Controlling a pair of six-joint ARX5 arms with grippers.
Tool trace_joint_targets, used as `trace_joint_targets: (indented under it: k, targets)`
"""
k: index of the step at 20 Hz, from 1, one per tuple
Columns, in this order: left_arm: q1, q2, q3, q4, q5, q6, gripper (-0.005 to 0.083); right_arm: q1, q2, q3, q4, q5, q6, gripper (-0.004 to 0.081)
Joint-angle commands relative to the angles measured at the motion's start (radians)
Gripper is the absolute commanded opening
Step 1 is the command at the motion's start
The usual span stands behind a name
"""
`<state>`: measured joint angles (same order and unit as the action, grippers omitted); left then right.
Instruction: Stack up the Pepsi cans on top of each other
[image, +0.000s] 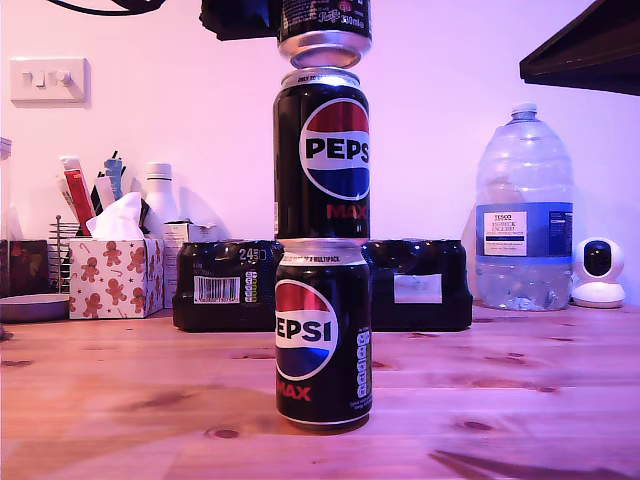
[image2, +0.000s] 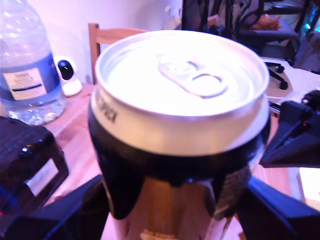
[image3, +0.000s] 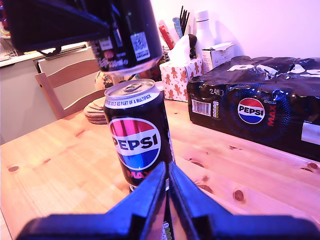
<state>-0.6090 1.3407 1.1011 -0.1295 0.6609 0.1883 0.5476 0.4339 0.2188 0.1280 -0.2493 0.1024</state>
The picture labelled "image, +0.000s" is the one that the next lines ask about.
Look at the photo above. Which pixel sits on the beige stick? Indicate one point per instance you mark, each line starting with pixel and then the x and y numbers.
pixel 62 192

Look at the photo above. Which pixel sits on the white wall switch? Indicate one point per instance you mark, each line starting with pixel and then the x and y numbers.
pixel 50 95

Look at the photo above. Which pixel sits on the large clear water bottle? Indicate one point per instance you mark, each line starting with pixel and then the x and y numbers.
pixel 522 280

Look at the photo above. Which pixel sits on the gingerbread print tissue box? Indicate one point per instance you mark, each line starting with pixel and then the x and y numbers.
pixel 117 280

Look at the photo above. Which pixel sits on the white strip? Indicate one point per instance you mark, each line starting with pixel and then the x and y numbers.
pixel 104 192

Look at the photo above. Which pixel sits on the small white round camera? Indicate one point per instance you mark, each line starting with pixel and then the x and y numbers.
pixel 597 295

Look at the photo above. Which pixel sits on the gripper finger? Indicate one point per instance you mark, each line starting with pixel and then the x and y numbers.
pixel 240 17
pixel 600 50

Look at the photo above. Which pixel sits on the white bottle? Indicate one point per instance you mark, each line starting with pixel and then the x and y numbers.
pixel 160 200

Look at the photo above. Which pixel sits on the black Pepsi Max can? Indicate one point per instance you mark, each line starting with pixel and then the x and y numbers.
pixel 320 150
pixel 325 25
pixel 320 325

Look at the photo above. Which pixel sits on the grey plate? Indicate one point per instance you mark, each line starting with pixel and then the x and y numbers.
pixel 30 307

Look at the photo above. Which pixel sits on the dark patterned box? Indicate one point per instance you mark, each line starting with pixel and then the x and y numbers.
pixel 25 265

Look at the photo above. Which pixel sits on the small white carton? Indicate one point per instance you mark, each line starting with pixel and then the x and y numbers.
pixel 175 235

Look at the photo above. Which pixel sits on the black Pepsi Max multipack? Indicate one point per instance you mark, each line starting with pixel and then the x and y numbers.
pixel 220 315

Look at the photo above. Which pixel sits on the white tissue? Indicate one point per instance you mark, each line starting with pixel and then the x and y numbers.
pixel 117 220

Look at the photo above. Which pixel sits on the blue utensil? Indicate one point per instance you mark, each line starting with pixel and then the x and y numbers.
pixel 115 180

